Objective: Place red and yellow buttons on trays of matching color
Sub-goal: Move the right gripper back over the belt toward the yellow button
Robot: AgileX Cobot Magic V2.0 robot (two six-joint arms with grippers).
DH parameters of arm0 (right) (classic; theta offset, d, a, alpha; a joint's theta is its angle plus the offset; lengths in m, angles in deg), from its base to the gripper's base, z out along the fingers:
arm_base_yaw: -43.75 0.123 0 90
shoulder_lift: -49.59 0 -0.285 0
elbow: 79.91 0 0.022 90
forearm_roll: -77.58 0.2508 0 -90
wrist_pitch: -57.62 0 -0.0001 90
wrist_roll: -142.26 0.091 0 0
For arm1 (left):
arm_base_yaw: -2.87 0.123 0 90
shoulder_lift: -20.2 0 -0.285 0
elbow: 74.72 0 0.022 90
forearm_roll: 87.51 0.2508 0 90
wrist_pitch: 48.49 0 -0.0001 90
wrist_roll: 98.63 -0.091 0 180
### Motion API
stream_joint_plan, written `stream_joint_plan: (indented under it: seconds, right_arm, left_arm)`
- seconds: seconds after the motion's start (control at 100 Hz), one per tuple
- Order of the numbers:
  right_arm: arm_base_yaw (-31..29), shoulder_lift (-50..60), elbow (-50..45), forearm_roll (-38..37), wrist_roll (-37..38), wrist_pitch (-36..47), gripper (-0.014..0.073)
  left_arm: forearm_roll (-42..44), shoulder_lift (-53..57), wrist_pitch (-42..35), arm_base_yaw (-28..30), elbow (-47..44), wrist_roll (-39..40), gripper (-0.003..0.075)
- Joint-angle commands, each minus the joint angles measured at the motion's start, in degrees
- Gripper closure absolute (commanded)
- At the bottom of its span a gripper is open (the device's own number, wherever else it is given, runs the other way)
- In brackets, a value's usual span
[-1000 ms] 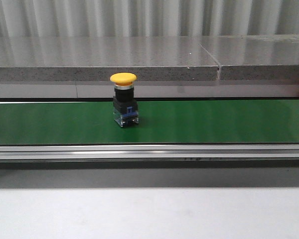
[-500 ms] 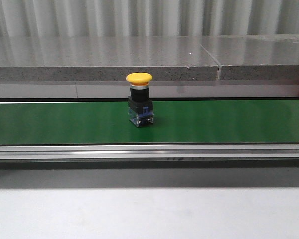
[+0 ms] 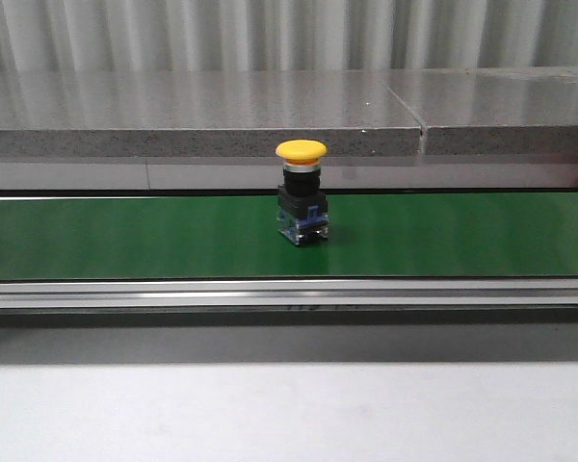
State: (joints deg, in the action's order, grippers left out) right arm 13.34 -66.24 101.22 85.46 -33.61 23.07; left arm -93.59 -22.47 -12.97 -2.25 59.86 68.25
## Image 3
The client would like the yellow mushroom push button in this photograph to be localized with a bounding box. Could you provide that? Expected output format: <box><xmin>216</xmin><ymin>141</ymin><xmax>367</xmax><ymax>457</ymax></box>
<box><xmin>276</xmin><ymin>140</ymin><xmax>328</xmax><ymax>246</ymax></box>

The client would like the grey stone countertop slab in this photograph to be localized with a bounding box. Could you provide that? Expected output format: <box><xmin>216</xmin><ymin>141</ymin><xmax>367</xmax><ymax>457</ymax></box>
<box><xmin>0</xmin><ymin>67</ymin><xmax>578</xmax><ymax>162</ymax></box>

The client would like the green conveyor belt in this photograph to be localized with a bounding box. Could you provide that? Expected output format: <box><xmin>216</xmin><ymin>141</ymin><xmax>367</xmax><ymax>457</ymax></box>
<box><xmin>0</xmin><ymin>192</ymin><xmax>578</xmax><ymax>280</ymax></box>

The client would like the white pleated curtain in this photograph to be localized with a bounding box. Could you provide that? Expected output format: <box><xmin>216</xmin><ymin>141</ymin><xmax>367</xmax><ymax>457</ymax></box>
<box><xmin>0</xmin><ymin>1</ymin><xmax>578</xmax><ymax>72</ymax></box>

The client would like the aluminium conveyor frame rail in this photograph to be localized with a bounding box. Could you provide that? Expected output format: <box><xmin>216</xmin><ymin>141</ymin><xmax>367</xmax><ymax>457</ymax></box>
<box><xmin>0</xmin><ymin>277</ymin><xmax>578</xmax><ymax>326</ymax></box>

